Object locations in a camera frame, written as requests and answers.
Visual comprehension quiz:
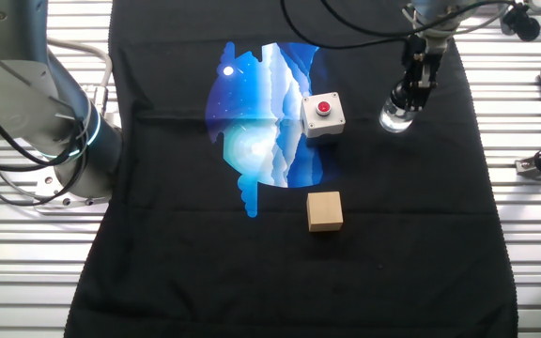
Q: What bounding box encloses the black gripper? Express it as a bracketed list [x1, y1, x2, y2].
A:
[388, 33, 445, 114]

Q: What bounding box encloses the black base cable bundle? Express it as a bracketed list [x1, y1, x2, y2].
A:
[0, 88, 88, 207]

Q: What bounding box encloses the wrist camera with silver bracket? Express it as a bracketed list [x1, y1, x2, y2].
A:
[498, 0, 541, 42]

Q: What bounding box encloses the grey robot hose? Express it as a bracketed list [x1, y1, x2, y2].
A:
[44, 36, 115, 118]

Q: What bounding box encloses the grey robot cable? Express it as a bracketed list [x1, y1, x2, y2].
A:
[453, 0, 511, 37]

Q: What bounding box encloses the clear glass jar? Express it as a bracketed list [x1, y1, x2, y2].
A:
[379, 96, 415, 134]

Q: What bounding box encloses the grey box with red button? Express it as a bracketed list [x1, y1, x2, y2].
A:
[301, 91, 347, 140]

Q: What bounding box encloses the wooden cube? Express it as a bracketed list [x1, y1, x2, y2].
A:
[305, 191, 345, 233]

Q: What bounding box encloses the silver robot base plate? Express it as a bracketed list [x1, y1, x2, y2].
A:
[35, 161, 112, 208]

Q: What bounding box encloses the black cloth with blue print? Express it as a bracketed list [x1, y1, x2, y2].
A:
[63, 0, 518, 338]

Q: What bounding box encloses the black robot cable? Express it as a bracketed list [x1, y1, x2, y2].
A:
[278, 0, 408, 51]
[319, 0, 516, 38]

